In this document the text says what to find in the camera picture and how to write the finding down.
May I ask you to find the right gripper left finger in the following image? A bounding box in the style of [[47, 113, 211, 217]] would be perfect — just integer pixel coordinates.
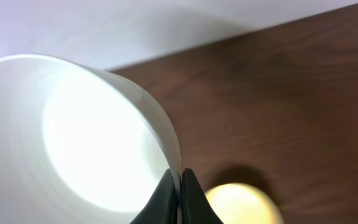
[[131, 169, 178, 224]]

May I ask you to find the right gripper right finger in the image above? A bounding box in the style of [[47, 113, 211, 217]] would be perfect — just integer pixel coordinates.
[[181, 168, 223, 224]]

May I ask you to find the yellow plastic bowl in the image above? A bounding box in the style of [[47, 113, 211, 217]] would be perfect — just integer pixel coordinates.
[[205, 183, 284, 224]]

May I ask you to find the white plastic bowl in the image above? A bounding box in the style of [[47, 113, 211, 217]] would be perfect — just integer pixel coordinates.
[[0, 54, 181, 223]]

